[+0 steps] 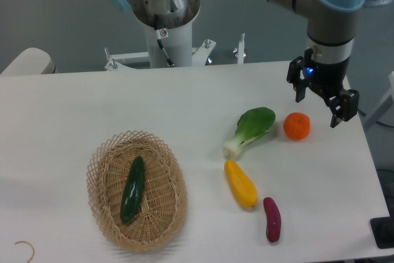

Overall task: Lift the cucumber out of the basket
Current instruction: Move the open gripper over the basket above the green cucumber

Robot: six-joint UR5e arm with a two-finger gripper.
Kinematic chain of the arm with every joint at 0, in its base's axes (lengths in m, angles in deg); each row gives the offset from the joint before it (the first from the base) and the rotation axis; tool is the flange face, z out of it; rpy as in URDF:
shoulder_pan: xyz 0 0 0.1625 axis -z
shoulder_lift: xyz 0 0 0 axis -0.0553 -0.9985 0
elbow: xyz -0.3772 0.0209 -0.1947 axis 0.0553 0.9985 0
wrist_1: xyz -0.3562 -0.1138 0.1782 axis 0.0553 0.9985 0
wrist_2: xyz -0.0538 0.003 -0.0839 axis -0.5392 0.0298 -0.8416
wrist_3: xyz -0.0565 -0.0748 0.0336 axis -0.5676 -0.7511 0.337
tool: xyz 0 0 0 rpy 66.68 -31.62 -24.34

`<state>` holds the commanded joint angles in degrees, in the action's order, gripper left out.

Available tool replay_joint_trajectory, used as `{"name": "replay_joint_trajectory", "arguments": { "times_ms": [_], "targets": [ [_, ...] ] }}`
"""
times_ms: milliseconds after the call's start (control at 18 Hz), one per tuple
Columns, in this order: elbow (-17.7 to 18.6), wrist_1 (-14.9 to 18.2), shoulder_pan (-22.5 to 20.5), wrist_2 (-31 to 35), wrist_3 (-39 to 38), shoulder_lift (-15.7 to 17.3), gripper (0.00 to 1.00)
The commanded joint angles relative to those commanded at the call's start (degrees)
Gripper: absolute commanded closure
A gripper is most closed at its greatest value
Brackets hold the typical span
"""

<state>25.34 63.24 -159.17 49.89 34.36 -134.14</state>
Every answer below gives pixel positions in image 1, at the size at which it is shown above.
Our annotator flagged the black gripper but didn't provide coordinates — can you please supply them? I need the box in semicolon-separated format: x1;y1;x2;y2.
286;56;360;128

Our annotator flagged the green cucumber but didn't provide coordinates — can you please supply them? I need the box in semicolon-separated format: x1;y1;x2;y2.
119;156;145;224

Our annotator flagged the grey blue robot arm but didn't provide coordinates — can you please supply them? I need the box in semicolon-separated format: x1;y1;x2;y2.
110;0;364;127

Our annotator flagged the woven wicker basket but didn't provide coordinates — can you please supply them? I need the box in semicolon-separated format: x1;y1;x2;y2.
87;131;187;253

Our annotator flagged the orange tangerine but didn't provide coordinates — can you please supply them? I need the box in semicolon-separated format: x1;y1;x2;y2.
283;112;311;141

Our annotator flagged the green bok choy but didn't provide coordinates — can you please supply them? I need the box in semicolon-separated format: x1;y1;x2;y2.
223;107;276;159

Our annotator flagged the yellow squash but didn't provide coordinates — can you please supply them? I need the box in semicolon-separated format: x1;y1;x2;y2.
224;160;258;210

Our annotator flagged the purple sweet potato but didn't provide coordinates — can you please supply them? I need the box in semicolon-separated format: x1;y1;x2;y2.
263;197;281;243

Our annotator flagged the black device at edge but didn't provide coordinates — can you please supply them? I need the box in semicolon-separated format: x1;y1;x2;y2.
370;216;393;249

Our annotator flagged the white chair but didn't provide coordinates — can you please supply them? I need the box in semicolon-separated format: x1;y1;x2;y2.
1;47;58;77

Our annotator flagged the tan rubber band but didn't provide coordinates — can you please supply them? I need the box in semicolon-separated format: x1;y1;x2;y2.
14;241;35;263

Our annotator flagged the white frame at right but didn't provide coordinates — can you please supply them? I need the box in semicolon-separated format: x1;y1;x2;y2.
362;72;393;132

